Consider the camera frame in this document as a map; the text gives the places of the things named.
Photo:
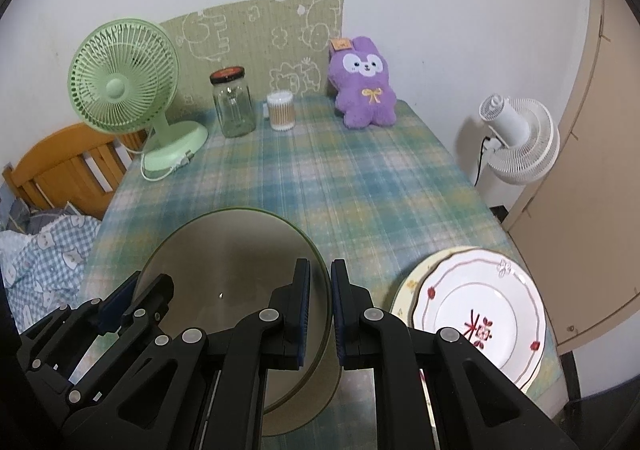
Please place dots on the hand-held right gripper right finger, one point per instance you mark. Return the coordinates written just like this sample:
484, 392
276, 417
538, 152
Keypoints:
339, 315

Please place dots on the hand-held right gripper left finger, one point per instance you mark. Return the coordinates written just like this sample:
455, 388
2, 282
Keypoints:
301, 310

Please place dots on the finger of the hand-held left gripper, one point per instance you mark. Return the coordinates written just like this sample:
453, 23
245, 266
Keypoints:
150, 300
117, 302

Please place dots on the large yellow floral plate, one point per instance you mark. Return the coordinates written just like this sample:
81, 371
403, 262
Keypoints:
407, 287

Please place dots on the beige bowl with blue pattern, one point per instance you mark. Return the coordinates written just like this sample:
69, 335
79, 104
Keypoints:
225, 280

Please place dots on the beige ceramic bowl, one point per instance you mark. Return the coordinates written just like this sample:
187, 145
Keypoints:
310, 395

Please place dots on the white plate with red print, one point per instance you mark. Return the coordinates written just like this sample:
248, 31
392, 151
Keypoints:
480, 315

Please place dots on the blue checked bear blanket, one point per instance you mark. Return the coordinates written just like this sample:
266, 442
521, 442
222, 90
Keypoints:
45, 255

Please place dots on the dark grey cloth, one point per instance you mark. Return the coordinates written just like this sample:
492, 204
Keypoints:
35, 217

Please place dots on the green plaid tablecloth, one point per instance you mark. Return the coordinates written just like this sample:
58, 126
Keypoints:
325, 190

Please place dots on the orange wooden headboard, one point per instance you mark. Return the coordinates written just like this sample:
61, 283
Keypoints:
60, 170

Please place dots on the cotton swab container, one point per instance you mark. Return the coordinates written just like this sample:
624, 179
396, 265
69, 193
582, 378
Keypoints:
281, 112

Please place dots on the glass jar with dark lid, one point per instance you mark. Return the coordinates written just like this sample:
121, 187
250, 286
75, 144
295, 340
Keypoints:
233, 102

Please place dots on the green desk fan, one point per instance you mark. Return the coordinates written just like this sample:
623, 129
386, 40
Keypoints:
125, 85

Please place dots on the purple plush rabbit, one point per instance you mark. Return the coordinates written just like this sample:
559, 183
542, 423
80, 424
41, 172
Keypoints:
364, 80

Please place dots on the white fan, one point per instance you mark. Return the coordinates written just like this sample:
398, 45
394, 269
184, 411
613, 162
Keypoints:
520, 140

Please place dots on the beige door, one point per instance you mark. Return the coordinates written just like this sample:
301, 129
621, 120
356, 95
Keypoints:
600, 180

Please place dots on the green printed wall mat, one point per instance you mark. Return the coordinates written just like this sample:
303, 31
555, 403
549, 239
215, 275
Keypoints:
260, 45

